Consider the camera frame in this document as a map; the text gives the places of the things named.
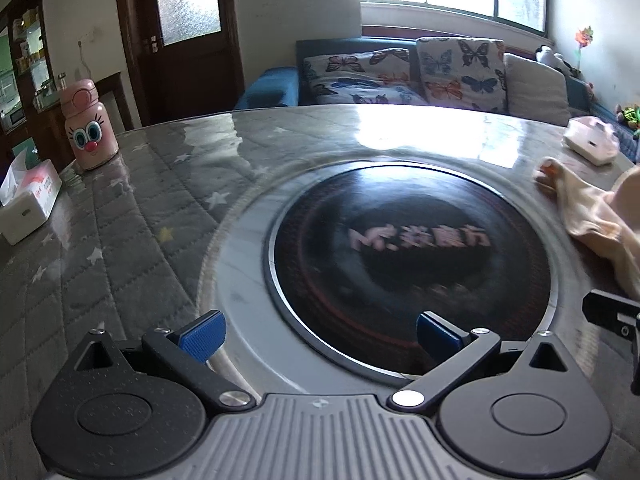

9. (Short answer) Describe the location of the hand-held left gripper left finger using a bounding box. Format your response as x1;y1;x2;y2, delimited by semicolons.
75;310;253;413

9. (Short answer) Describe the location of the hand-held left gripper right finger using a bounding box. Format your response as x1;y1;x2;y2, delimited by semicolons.
388;311;573;410

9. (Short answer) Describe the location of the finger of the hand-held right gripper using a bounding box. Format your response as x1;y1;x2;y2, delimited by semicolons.
582;290;640;332

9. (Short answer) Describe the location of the cream cloth garment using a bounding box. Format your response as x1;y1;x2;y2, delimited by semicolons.
534;156;640;301

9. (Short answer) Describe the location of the black round induction cooker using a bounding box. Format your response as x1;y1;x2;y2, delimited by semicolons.
267;162;558;378

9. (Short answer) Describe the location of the pink tissue pack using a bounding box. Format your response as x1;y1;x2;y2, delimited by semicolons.
563;116;620;166

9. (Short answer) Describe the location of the green toy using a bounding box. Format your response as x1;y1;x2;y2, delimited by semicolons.
616;104;640;133

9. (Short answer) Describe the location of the white tissue box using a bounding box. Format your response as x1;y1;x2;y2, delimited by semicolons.
0;152;63;246

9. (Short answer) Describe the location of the beige cushion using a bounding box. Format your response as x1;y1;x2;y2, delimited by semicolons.
502;53;571;126

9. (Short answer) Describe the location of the pink cartoon face bottle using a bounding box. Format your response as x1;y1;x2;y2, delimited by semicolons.
59;79;120;171

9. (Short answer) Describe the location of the dark wooden side table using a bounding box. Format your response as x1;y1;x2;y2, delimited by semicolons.
95;71;136;133

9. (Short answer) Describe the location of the black and white plush toy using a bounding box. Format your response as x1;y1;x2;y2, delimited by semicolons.
535;46;581;78

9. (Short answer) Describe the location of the blue sofa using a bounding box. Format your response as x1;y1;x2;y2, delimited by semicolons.
235;37;640;161

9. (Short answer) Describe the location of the dark wooden glass door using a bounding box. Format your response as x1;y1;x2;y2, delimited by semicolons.
114;0;246;128

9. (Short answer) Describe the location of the square butterfly print pillow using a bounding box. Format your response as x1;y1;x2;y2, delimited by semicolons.
416;36;508;113

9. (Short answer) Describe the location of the colourful pinwheel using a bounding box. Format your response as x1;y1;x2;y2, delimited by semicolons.
574;25;596;73

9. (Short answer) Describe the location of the wide butterfly print pillow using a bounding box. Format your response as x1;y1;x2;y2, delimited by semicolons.
302;47;431;107

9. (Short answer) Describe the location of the dark wooden display cabinet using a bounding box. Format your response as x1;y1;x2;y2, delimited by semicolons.
0;0;66;171

